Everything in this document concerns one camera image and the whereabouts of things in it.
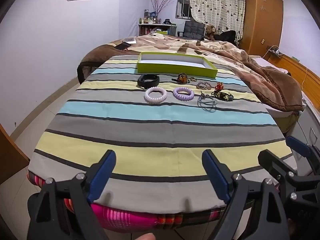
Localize person's left hand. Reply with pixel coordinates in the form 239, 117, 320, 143
134, 233, 157, 240

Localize brown teddy bear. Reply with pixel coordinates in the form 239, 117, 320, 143
204, 24, 217, 40

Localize green shallow cardboard box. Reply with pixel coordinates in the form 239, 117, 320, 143
137, 52, 218, 78

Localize black office chair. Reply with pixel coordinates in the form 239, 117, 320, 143
178, 20, 205, 40

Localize black smartphone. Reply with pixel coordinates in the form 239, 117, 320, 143
114, 42, 132, 51

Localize heart patterned curtain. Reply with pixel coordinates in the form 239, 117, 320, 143
187, 0, 247, 47

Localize black hair tie with bead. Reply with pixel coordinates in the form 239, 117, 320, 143
211, 90, 235, 102

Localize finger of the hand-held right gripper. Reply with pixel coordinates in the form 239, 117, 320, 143
286, 136, 320, 173
257, 149, 302, 185

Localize group of bottles and jars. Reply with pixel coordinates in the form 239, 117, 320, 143
139, 9, 160, 25

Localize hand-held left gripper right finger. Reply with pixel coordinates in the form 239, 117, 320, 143
201, 149, 290, 240

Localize window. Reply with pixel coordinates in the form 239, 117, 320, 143
176, 0, 193, 19

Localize purple spiral hair tie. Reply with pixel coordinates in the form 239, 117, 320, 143
172, 87, 195, 101

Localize wooden wardrobe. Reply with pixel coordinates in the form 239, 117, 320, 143
239, 0, 284, 55

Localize pale pink spiral hair tie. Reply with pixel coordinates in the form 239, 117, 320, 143
144, 86, 167, 104

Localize grey white cabinet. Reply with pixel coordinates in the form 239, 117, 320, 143
291, 97, 320, 153

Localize striped cloth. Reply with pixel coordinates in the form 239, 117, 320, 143
29, 54, 298, 214

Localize amber beaded hair clip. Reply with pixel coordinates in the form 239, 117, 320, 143
171, 72, 189, 83

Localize purple flower branches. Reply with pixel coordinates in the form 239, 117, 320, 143
150, 0, 174, 14

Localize brown patterned blanket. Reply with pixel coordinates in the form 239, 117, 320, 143
77, 32, 304, 113

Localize yellow cable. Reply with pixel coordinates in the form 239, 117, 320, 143
300, 65, 308, 90

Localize white shelf unit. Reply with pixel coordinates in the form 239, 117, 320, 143
138, 23, 177, 37

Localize black wristband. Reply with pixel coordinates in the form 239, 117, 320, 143
137, 74, 160, 89

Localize grey hair tie with flower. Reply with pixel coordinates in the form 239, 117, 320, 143
197, 93, 217, 113

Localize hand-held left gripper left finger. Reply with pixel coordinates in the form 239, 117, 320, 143
27, 149, 117, 240

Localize wooden headboard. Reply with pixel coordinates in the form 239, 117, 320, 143
269, 54, 320, 100

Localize wooden door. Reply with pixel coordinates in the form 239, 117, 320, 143
0, 124, 30, 185

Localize black clothing pile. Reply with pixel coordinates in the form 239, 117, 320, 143
215, 30, 238, 47

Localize white bed sheet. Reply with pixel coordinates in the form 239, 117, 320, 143
250, 56, 288, 73

